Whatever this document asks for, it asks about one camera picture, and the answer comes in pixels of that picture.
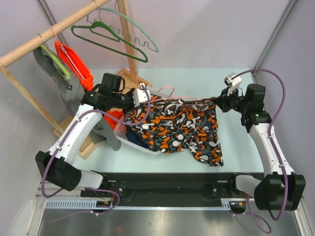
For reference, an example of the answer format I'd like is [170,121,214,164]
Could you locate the wooden clothes rack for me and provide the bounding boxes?
[0,0,152,159]

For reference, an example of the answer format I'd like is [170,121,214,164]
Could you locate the lime green hanger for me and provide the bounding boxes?
[40,45,71,81]

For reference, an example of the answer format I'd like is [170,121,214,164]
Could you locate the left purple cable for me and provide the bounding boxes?
[40,86,151,219]

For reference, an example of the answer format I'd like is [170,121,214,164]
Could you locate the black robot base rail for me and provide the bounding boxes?
[101,173,245,208]

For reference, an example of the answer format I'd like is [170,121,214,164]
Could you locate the pink hanger holding orange garment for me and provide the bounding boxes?
[50,26,84,81]

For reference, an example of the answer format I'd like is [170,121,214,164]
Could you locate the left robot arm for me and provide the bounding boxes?
[35,73,133,197]

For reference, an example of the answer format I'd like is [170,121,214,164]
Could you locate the aluminium frame post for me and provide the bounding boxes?
[253,0,299,69]

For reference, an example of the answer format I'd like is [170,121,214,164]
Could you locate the white plastic laundry basket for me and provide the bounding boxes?
[115,86,168,155]

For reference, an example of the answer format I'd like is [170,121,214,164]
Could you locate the purple cable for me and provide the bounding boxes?
[40,86,151,219]
[233,69,288,234]

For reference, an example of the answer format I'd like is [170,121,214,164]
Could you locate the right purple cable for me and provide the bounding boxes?
[233,69,288,234]

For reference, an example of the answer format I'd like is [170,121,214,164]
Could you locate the orange camouflage patterned shorts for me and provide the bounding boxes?
[125,94,223,166]

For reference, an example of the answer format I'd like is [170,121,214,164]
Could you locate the orange garment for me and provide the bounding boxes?
[54,41,124,131]

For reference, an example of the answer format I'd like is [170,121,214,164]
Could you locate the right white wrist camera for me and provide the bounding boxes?
[224,73,242,96]

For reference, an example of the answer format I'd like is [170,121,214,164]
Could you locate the pink wire hanger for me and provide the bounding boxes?
[144,86,216,110]

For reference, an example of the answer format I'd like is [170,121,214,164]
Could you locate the grey garment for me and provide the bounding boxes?
[32,47,121,151]

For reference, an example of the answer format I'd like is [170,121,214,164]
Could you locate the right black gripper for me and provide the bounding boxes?
[213,85,249,114]

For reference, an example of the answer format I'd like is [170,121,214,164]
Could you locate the white slotted cable duct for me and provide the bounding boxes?
[45,200,231,211]

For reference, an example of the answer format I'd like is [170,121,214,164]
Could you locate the navy blue garment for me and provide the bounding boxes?
[126,130,149,149]

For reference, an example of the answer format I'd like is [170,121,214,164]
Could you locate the light green notched hanger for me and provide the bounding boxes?
[86,0,160,53]

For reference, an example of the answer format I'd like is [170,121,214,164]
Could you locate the dark green hanger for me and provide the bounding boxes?
[70,21,149,63]

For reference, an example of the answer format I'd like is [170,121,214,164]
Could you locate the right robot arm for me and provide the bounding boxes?
[214,84,306,211]

